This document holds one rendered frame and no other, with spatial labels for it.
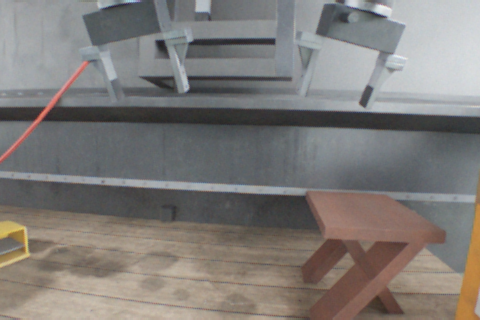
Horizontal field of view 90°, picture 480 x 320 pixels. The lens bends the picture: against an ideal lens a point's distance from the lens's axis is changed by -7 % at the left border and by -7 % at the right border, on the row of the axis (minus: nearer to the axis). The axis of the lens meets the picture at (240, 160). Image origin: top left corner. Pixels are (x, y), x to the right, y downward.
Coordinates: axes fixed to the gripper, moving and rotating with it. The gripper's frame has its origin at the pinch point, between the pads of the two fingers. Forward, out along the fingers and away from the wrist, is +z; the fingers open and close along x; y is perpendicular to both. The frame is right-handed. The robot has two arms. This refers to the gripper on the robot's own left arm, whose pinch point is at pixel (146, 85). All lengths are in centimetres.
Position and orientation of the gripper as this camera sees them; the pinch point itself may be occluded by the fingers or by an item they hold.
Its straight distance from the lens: 51.3
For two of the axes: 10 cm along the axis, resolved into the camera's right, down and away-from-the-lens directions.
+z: 1.4, 8.6, 4.9
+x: -9.8, 0.7, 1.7
